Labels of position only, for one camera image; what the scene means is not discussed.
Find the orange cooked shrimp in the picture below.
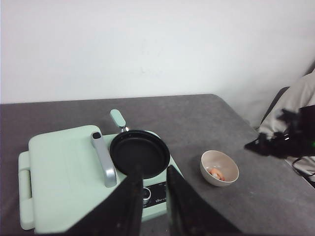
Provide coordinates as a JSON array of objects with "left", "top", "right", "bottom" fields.
[{"left": 208, "top": 168, "right": 225, "bottom": 181}]

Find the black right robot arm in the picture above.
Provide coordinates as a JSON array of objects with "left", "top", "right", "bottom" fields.
[{"left": 244, "top": 105, "right": 315, "bottom": 159}]

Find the beige ribbed bowl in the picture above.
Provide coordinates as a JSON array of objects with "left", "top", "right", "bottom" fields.
[{"left": 199, "top": 150, "right": 239, "bottom": 187}]

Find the black frying pan green handle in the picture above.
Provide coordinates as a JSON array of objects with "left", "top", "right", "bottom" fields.
[{"left": 110, "top": 109, "right": 170, "bottom": 179}]

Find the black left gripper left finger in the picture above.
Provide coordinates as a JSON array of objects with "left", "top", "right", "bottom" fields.
[{"left": 66, "top": 166, "right": 143, "bottom": 236}]

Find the left silver control knob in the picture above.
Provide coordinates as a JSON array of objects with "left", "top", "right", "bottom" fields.
[{"left": 142, "top": 187, "right": 152, "bottom": 205}]

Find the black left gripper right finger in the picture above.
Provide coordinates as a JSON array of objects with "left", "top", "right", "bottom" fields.
[{"left": 166, "top": 166, "right": 242, "bottom": 236}]

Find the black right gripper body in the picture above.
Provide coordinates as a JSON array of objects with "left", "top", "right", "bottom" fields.
[{"left": 244, "top": 109, "right": 305, "bottom": 159}]

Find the mint green breakfast maker base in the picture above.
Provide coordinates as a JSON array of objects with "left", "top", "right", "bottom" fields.
[{"left": 17, "top": 130, "right": 184, "bottom": 231}]

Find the breakfast maker hinged lid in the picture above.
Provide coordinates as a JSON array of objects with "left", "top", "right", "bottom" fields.
[{"left": 18, "top": 125, "right": 113, "bottom": 234}]

